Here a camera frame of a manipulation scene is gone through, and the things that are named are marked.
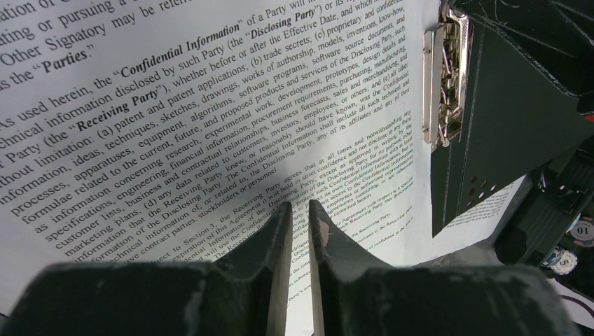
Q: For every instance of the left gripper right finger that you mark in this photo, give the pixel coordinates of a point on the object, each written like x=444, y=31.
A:
x=355, y=293

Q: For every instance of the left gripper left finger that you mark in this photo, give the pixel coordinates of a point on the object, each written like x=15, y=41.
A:
x=243, y=293

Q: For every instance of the printed paper sheet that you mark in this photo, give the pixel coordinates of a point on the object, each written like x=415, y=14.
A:
x=168, y=131
x=476, y=224

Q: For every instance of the metal folder clip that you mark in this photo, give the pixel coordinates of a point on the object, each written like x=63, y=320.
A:
x=446, y=57

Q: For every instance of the red folder black inside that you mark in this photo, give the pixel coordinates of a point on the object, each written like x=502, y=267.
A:
x=529, y=98

